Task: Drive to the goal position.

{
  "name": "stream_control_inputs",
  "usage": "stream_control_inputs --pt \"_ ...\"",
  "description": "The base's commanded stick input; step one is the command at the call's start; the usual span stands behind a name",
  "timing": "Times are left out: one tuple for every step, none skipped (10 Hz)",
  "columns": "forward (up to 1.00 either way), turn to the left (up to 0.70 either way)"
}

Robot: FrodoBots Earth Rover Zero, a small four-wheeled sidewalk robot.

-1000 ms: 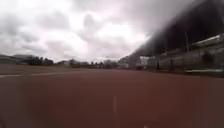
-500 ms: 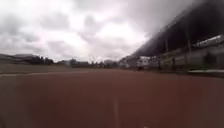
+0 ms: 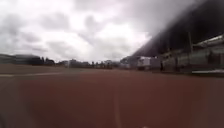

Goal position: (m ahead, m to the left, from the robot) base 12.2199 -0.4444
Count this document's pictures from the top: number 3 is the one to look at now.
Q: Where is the row of dark trees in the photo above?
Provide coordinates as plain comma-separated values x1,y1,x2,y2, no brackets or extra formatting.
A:
29,56,122,70

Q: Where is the white boxy vehicle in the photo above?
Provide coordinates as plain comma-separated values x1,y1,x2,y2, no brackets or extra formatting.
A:
137,56,152,71

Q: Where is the red running track surface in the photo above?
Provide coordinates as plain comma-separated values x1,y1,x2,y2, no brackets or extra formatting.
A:
0,68,224,128

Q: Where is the brownish grass field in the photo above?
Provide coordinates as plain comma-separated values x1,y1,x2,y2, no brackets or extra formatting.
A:
0,63,114,76

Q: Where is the grandstand building with roof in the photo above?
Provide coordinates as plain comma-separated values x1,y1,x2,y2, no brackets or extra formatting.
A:
132,0,224,75

